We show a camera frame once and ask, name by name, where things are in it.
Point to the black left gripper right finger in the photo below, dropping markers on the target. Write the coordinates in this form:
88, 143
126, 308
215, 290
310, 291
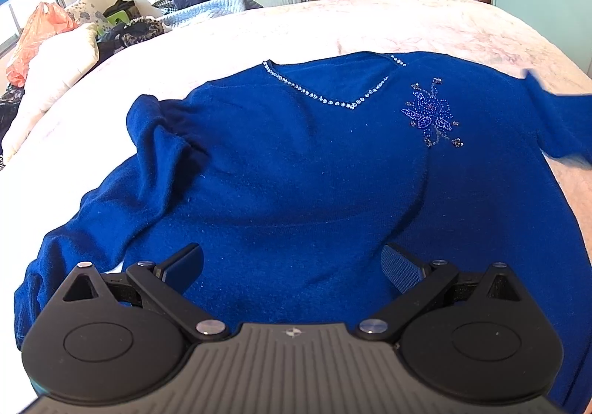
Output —
480, 338

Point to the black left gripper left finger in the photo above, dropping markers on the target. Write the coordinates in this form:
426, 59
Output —
104, 339

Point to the blue beaded sweater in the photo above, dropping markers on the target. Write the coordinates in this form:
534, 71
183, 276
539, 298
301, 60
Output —
293, 177

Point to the pink floral bed sheet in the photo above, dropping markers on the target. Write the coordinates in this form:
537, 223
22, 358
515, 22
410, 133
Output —
83, 136

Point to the white quilted jacket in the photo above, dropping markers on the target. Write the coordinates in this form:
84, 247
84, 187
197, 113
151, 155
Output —
60, 63

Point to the leopard print dark garment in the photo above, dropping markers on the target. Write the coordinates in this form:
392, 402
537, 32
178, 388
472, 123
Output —
124, 35

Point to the orange plastic bag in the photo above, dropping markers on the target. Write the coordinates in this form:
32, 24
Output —
47, 20

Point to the green plastic stool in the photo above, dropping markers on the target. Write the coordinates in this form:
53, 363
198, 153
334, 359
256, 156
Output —
119, 17

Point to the floral white pillow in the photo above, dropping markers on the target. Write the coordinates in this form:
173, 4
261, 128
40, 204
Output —
83, 11

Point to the light blue knitted blanket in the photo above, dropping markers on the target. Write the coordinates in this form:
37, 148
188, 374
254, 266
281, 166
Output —
207, 10

